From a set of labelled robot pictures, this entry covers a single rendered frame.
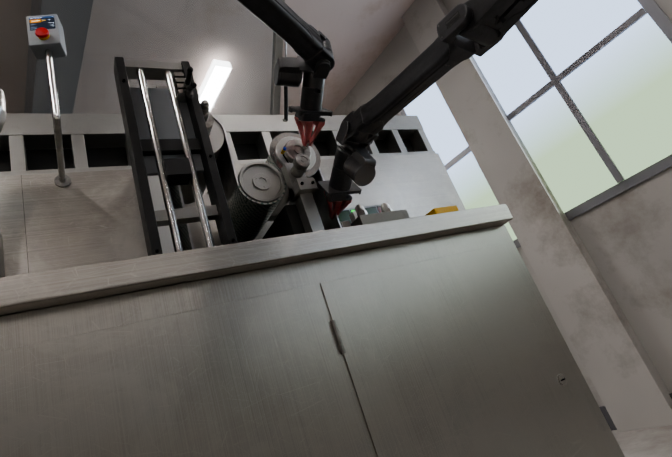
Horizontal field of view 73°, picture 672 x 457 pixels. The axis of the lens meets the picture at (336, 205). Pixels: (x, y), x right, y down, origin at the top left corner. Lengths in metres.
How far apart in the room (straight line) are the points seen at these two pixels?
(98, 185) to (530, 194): 2.30
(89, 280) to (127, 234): 0.72
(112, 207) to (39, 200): 0.18
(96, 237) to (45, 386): 0.76
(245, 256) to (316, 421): 0.27
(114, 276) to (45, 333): 0.10
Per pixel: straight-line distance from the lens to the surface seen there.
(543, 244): 2.92
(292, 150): 1.23
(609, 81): 2.87
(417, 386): 0.83
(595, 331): 2.89
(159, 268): 0.70
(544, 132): 2.98
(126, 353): 0.70
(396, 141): 2.00
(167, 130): 1.08
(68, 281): 0.70
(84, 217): 1.43
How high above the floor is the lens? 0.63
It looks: 22 degrees up
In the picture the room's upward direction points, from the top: 20 degrees counter-clockwise
